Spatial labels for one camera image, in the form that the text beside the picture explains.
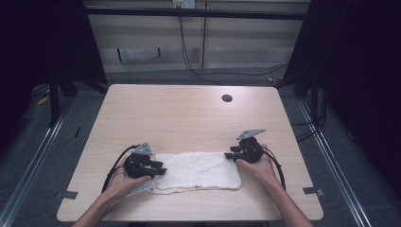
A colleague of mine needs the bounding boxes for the black hanging cable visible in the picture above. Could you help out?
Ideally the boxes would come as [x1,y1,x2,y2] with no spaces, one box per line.
[177,8,288,86]

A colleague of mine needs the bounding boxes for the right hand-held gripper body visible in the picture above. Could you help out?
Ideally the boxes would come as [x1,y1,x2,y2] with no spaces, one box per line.
[233,128,267,165]

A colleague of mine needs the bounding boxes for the black metal stand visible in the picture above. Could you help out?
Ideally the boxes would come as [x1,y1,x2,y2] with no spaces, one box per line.
[47,60,61,129]

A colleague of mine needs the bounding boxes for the metal floor rail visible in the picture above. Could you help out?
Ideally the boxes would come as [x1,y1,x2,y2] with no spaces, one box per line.
[0,97,75,227]
[297,97,375,227]

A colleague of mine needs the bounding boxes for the grey tape piece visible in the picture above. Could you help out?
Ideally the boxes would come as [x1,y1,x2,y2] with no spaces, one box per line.
[54,190,79,201]
[303,186,325,197]

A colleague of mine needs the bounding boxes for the person's right hand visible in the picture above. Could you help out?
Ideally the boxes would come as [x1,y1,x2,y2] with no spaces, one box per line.
[235,144,281,189]

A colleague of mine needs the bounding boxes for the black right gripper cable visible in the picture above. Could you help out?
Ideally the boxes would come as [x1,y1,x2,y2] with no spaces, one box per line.
[260,147,287,191]

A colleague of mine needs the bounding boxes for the person's left hand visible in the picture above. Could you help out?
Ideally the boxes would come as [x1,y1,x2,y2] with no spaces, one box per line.
[109,169,153,201]

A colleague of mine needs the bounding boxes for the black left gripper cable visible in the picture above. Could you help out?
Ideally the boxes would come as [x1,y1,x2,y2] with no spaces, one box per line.
[100,144,140,194]

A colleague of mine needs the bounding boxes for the white wall socket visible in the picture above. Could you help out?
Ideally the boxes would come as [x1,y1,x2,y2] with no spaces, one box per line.
[172,0,197,9]

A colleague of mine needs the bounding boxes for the dark curtain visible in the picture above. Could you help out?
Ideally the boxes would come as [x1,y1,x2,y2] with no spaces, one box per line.
[283,0,401,190]
[0,0,108,159]

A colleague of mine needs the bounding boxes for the white towel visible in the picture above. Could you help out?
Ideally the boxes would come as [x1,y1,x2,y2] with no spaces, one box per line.
[126,151,243,199]

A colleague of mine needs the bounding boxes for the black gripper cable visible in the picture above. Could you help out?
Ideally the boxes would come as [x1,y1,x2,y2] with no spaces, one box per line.
[100,144,140,194]
[260,147,287,191]

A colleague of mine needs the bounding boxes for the black horizontal metal bar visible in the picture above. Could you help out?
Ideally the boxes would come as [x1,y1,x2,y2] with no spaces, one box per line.
[84,7,312,22]

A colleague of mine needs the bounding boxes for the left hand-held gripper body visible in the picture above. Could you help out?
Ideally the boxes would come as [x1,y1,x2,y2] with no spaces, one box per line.
[122,141,156,180]

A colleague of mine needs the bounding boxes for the black floor cables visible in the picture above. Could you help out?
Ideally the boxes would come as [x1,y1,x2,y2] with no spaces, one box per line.
[290,91,327,144]

